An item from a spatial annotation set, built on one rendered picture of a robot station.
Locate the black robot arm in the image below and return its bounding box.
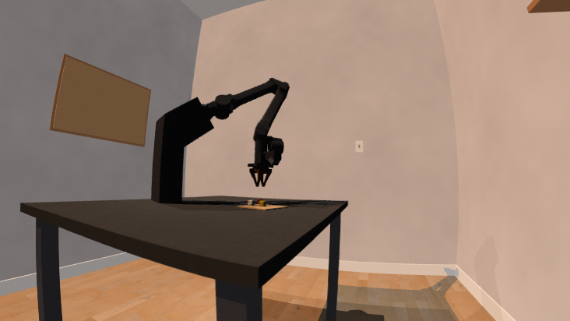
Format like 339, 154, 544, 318
202, 78, 290, 166

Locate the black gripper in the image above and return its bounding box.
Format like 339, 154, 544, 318
248, 162, 273, 187

